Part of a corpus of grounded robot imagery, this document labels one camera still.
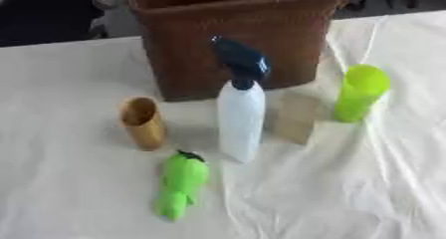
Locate tan wooden cup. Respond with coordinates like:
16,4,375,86
118,96,169,151

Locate black chair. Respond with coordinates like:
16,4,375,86
0,0,109,48

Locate brown wicker basket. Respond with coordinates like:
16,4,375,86
126,0,354,103

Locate white spray bottle blue trigger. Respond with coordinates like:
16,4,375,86
209,36,272,163

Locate pale wooden block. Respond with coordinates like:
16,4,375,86
272,91,321,146

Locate lime green plastic cup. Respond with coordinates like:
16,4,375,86
333,64,392,123

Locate green toy pepper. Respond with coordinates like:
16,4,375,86
151,149,211,222

